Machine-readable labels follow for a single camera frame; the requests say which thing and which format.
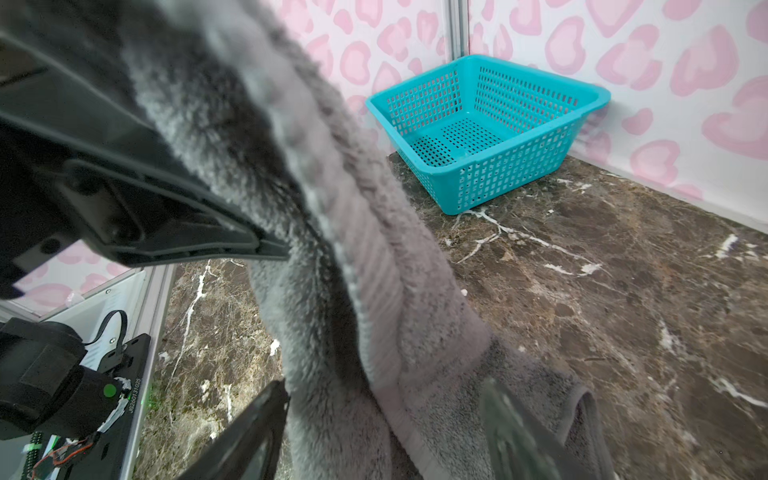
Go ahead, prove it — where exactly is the teal plastic basket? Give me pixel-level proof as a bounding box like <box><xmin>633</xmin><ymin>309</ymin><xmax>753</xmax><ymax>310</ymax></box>
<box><xmin>366</xmin><ymin>55</ymin><xmax>611</xmax><ymax>215</ymax></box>

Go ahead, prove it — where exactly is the grey terry towel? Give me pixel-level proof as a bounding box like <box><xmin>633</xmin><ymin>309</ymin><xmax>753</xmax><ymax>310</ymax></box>
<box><xmin>0</xmin><ymin>0</ymin><xmax>616</xmax><ymax>480</ymax></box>

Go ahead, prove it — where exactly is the back left aluminium post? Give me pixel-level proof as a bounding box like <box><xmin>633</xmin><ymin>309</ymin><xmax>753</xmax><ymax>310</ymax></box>
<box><xmin>444</xmin><ymin>0</ymin><xmax>470</xmax><ymax>61</ymax></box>

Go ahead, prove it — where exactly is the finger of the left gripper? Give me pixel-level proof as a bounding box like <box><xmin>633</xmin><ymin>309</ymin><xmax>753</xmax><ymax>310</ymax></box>
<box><xmin>1</xmin><ymin>41</ymin><xmax>288</xmax><ymax>267</ymax></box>

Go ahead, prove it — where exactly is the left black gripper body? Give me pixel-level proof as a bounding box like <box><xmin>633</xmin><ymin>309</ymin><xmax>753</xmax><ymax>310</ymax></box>
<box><xmin>1</xmin><ymin>123</ymin><xmax>77</xmax><ymax>300</ymax></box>

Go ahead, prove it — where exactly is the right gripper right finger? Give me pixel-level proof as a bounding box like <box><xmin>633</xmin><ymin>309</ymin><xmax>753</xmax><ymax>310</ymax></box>
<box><xmin>480</xmin><ymin>378</ymin><xmax>592</xmax><ymax>480</ymax></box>

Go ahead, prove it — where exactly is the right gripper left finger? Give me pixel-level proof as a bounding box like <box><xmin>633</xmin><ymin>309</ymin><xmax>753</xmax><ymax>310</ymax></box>
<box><xmin>178</xmin><ymin>380</ymin><xmax>290</xmax><ymax>480</ymax></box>

